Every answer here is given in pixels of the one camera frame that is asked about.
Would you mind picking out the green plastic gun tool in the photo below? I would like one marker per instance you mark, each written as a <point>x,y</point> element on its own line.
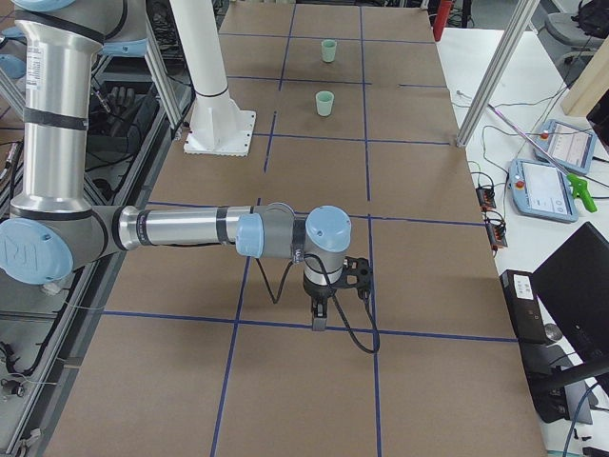
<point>580,191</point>

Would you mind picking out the mint green cup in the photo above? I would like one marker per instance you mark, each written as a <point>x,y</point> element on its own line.
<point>324,100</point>
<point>328,50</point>

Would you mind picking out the black mini computer box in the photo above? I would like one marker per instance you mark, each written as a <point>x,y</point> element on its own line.
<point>523,307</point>

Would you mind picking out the wooden board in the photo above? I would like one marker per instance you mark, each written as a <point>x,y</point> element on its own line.
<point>590,86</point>

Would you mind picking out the black orange relay board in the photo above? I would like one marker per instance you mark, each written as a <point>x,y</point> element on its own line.
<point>486,197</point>
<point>496,234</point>

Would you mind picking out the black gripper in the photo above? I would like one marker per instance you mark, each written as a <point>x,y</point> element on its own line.
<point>316,293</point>

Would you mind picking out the black monitor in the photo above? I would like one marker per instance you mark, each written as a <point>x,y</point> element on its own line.
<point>572,284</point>

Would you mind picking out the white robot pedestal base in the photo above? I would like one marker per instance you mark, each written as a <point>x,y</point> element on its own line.
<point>217,125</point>

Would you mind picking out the far teach pendant tablet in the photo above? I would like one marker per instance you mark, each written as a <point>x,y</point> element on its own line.
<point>573,147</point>

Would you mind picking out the upper black orange relay board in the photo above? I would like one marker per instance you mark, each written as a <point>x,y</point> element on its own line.
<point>486,197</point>

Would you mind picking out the brown paper table cover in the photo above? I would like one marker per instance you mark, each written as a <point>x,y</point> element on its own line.
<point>191,358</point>

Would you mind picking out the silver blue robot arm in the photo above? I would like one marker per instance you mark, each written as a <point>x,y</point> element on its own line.
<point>53,230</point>

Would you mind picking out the red cylinder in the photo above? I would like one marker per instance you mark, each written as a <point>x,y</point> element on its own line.
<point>441,18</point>

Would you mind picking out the left aluminium frame rail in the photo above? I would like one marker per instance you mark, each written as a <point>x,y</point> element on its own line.
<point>162,83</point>

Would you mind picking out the near teach pendant tablet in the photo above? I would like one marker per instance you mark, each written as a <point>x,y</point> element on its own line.
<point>539,190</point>

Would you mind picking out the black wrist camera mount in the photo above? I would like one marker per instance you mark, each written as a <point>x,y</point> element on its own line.
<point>356,273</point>

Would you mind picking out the aluminium frame post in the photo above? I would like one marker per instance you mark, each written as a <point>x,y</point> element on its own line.
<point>501,57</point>

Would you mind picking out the lower black orange relay board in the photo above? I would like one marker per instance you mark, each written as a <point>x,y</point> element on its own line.
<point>496,234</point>

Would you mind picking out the teach pendant tablet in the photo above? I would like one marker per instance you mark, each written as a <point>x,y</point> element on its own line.
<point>539,190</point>
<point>573,147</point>

